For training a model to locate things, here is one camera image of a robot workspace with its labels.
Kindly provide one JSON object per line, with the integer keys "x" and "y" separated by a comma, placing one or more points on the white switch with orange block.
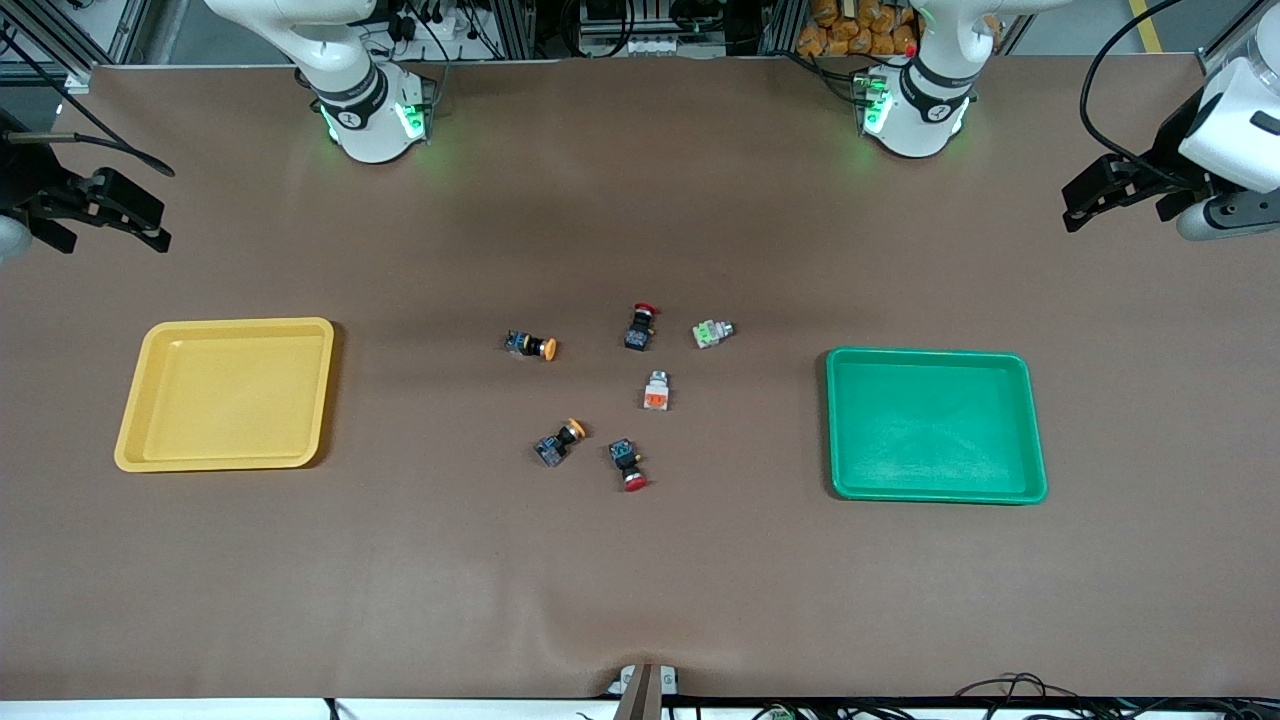
{"x": 656, "y": 392}

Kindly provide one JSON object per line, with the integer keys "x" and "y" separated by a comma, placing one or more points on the green plastic tray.
{"x": 935, "y": 425}

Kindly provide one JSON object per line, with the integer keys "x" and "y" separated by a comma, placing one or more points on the pile of orange snack bags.
{"x": 850, "y": 30}

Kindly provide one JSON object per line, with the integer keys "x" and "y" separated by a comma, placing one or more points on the aluminium frame strut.
{"x": 125, "y": 25}
{"x": 1235, "y": 25}

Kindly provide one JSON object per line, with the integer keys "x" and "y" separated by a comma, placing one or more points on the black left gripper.
{"x": 1168, "y": 161}

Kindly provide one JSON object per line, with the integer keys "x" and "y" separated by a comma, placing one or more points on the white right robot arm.
{"x": 300, "y": 30}

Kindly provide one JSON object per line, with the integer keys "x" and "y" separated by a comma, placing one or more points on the yellow plastic tray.
{"x": 225, "y": 400}

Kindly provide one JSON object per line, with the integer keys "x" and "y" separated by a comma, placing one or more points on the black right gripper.
{"x": 24, "y": 180}

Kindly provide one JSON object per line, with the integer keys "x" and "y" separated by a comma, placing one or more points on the small white power strip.
{"x": 635, "y": 46}

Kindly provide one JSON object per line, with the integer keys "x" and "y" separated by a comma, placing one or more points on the brown table cover sheet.
{"x": 640, "y": 580}

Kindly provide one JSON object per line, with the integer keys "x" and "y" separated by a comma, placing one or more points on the white switch with green block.
{"x": 710, "y": 334}

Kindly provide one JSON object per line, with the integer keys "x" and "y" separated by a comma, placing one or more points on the yellow push button switch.
{"x": 555, "y": 445}
{"x": 530, "y": 346}

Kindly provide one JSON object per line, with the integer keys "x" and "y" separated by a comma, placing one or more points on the red mushroom push button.
{"x": 625, "y": 458}
{"x": 640, "y": 330}

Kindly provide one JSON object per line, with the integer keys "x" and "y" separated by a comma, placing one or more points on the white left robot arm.
{"x": 945, "y": 40}

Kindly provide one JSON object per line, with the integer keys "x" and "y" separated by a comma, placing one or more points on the grey table edge clamp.
{"x": 640, "y": 695}

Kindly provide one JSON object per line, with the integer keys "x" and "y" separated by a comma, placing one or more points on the aluminium frame post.
{"x": 517, "y": 25}
{"x": 780, "y": 25}

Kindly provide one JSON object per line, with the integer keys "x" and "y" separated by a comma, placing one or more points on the white power strip with plugs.
{"x": 450, "y": 25}

